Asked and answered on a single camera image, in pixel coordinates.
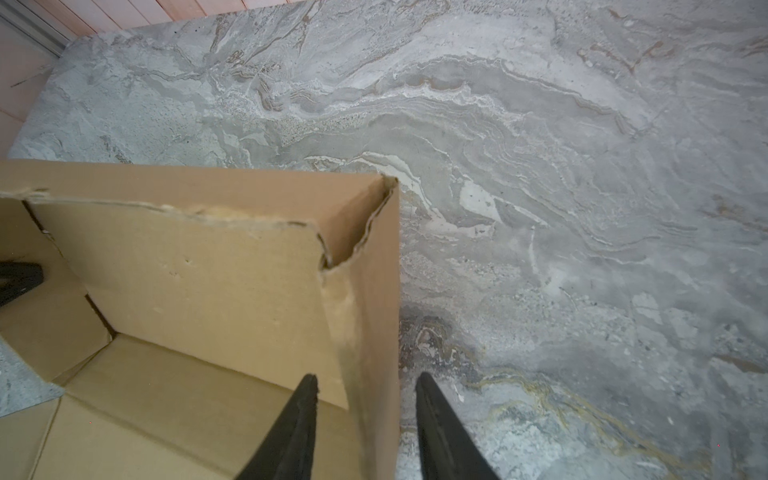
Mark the brown cardboard box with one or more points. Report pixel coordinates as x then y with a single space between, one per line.
182 306

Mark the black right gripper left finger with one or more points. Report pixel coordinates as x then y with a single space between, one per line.
287 451

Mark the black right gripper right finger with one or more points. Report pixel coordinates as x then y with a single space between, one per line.
446 449

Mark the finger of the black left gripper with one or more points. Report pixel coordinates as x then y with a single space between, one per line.
18 278

